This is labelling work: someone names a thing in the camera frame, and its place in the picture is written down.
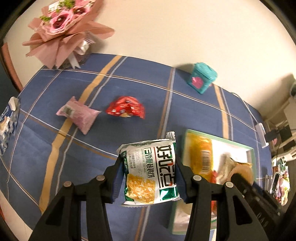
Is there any jelly pudding cup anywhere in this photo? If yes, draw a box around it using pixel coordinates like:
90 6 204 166
228 165 254 185

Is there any yellow swiss roll packet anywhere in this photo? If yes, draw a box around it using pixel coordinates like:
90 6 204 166
235 162 252 170

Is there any long red patterned packet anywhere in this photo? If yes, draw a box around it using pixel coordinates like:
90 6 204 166
209 170 218 216

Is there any clear packet round cake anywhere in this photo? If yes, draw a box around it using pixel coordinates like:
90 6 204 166
171 200 192 235

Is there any cream white snack packet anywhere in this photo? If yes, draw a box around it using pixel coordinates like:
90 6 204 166
216 153 236 184

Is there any orange yellow cake packet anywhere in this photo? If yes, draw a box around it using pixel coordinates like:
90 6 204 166
186 133 213 182

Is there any green white corn snack packet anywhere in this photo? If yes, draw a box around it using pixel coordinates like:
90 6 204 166
117 132 180 207

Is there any teal-rimmed white tray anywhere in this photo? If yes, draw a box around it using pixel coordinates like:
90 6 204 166
169 130 256 232

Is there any black power adapter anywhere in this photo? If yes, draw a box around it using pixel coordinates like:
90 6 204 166
264 130 278 143

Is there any white power strip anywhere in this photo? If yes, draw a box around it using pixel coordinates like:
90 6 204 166
255 123 269 149

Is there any blue plaid tablecloth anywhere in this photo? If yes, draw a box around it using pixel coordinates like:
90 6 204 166
1 54 272 240

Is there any pink snack packet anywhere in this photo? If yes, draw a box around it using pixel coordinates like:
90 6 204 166
56 96 101 135

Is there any blue white tissue pack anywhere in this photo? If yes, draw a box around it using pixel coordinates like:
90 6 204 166
0 96 21 156

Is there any small red snack packet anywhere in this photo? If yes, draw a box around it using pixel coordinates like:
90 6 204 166
106 96 145 119

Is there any teal toy house box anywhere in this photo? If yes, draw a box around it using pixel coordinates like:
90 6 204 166
187 62 217 94

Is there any pink paper flower bouquet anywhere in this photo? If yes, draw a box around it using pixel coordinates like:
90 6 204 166
22 1 114 69

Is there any white power cable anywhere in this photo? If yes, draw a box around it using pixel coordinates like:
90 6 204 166
231 92 261 125

